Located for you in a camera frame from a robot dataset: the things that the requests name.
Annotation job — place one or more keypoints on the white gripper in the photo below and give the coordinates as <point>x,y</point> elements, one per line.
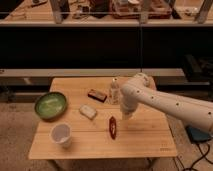
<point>127,107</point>

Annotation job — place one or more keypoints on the red chili pepper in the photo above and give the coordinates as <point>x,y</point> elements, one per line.
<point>112,127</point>

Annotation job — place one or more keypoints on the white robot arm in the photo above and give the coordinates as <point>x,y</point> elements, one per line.
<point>197,113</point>

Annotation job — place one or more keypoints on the dark brown rectangular block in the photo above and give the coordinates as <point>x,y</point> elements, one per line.
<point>97,95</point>

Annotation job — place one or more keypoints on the wooden table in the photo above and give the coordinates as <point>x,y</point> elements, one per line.
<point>145,135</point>

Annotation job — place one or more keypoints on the dark blue box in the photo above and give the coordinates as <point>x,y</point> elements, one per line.
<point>197,136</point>

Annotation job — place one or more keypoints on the green bowl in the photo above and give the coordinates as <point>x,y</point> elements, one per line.
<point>50,105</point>

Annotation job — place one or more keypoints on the long wooden shelf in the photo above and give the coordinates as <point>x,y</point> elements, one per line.
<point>37,77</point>

